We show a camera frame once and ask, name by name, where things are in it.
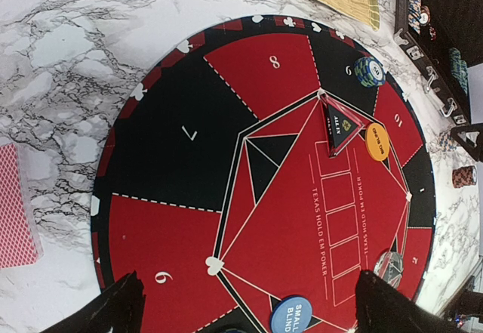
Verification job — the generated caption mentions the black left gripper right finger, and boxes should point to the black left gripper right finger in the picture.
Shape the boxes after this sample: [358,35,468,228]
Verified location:
[355,270,453,332]

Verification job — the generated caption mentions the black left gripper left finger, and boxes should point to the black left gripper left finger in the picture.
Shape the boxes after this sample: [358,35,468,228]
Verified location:
[45,271,146,333]

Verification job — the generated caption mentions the clear round dealer button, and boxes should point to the clear round dealer button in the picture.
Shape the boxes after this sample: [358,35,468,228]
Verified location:
[374,251,404,288]

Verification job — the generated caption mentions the blue small blind button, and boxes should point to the blue small blind button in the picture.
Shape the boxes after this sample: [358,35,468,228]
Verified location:
[270,295,312,333]

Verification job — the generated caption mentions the red black chip stack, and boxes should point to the red black chip stack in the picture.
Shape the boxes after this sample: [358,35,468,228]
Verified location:
[452,165,477,189]

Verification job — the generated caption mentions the orange big blind button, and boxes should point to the orange big blind button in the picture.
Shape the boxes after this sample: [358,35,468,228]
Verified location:
[365,122,390,162]

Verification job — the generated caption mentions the black triangular all-in marker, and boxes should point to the black triangular all-in marker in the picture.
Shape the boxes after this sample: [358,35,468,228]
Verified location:
[318,93,365,158]

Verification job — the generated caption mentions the blue orange chip stack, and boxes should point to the blue orange chip stack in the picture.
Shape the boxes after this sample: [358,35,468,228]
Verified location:
[438,131,461,152]

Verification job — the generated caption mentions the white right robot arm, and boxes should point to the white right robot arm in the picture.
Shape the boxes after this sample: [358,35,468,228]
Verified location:
[450,122,482,321]

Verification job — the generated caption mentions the red playing card deck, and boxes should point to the red playing card deck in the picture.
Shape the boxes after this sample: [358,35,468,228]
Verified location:
[1,143,43,269]

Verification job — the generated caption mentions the round red black poker mat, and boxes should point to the round red black poker mat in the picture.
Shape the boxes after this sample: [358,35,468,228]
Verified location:
[91,15,435,332]

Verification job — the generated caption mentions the green chips in case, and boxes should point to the green chips in case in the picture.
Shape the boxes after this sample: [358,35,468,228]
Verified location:
[448,48,469,94]

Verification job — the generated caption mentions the red dice in case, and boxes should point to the red dice in case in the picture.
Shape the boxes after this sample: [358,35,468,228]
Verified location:
[429,26,437,41]

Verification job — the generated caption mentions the blue white chips in case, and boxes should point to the blue white chips in case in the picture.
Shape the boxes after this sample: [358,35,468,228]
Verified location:
[408,0,431,35]

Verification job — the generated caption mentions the black poker chip case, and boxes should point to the black poker chip case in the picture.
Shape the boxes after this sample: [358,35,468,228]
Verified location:
[395,0,482,125]

